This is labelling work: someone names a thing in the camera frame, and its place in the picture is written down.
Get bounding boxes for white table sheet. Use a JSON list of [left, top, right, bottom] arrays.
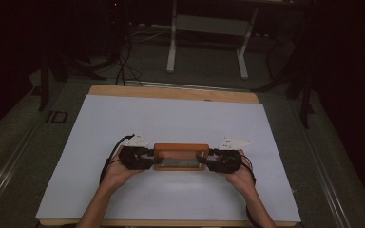
[[35, 94, 302, 223]]

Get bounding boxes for orange-brown rectangular block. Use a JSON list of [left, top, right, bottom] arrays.
[[153, 142, 211, 172]]

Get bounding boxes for white metal table frame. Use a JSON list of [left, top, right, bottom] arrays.
[[165, 0, 260, 80]]

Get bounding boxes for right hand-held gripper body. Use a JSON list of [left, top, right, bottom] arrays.
[[207, 136, 254, 175]]

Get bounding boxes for black tripod stand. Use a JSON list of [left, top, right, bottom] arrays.
[[37, 41, 107, 112], [251, 41, 317, 129]]

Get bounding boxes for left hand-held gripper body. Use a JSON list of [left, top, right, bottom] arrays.
[[118, 132, 156, 171]]

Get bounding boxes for person's right hand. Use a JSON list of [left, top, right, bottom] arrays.
[[226, 150, 257, 195]]

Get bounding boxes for black floor cables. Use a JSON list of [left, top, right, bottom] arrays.
[[113, 28, 144, 87]]

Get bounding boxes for metal floor rail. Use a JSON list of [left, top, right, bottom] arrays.
[[298, 123, 355, 228], [0, 117, 47, 219]]

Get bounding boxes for person's left hand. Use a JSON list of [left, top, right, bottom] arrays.
[[103, 155, 144, 192]]

